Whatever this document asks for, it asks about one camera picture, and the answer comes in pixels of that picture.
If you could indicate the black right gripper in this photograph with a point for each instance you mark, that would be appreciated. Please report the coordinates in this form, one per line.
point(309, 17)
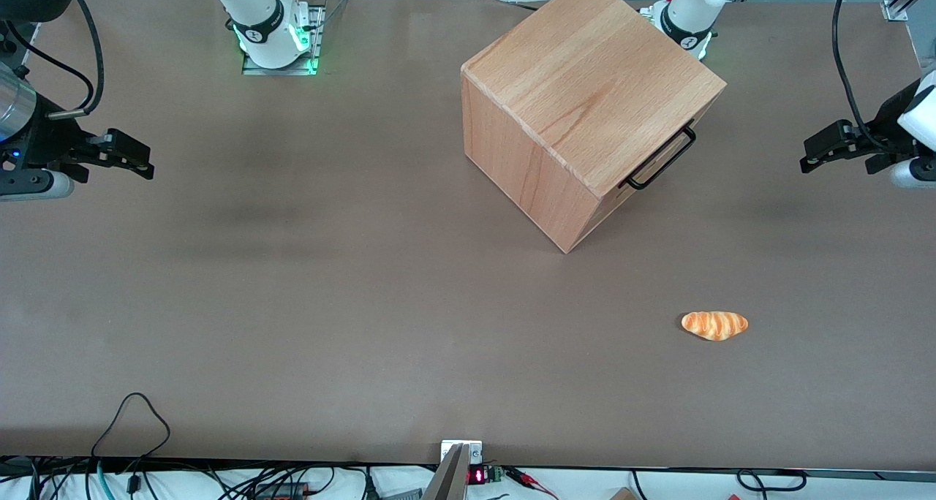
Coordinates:
point(53, 137)

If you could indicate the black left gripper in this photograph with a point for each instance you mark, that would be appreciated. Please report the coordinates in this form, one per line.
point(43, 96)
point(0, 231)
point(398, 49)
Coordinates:
point(888, 117)

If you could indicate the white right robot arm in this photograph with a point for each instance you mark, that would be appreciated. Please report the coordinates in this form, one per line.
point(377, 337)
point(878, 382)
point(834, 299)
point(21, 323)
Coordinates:
point(257, 12)

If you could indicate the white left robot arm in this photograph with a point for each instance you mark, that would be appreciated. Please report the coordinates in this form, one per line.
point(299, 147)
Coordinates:
point(691, 4)

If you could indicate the wooden drawer cabinet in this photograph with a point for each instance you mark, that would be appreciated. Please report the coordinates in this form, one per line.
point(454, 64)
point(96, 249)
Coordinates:
point(578, 83)

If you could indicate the orange striped bread roll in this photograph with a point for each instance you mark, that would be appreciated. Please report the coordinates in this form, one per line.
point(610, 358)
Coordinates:
point(714, 324)

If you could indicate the red and black clip leads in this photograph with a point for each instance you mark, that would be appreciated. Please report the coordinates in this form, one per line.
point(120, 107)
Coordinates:
point(530, 482)

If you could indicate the red digit display module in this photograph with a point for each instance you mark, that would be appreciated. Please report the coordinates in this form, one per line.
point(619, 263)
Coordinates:
point(479, 476)

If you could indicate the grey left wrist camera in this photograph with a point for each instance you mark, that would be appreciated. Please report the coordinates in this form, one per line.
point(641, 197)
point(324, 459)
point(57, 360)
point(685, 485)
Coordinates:
point(914, 172)

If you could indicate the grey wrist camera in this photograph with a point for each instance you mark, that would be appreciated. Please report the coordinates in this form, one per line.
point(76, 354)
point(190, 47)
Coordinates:
point(914, 172)
point(33, 185)

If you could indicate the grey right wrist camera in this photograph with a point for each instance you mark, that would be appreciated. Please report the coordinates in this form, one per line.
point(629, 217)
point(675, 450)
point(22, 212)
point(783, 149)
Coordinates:
point(33, 185)

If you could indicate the grey aluminium camera mount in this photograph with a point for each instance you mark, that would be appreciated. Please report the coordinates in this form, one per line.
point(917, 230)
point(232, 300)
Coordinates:
point(452, 474)

